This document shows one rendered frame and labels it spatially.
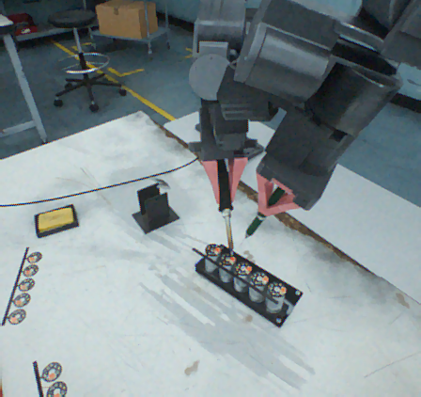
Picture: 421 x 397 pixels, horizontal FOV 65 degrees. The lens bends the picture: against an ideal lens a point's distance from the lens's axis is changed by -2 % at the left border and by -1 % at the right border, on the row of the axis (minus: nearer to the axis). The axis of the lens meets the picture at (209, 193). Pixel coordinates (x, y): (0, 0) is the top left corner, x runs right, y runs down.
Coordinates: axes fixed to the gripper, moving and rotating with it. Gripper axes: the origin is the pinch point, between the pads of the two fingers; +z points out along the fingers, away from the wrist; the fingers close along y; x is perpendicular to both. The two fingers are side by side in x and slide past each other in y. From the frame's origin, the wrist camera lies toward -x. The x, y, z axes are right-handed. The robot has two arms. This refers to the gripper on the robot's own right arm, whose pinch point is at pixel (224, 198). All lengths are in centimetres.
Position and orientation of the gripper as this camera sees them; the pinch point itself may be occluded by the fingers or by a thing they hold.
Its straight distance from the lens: 54.7
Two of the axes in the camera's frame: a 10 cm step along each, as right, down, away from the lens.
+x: -1.0, -1.9, 9.8
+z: 0.6, 9.8, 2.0
